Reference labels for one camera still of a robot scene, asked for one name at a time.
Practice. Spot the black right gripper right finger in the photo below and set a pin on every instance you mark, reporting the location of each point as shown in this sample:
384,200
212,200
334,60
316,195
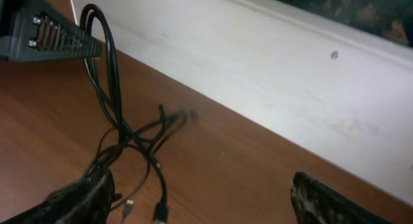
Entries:
315,203

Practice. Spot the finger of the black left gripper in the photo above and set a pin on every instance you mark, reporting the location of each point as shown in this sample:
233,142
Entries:
33,31

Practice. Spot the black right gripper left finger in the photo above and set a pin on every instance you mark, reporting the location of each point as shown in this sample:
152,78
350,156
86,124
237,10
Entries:
85,201

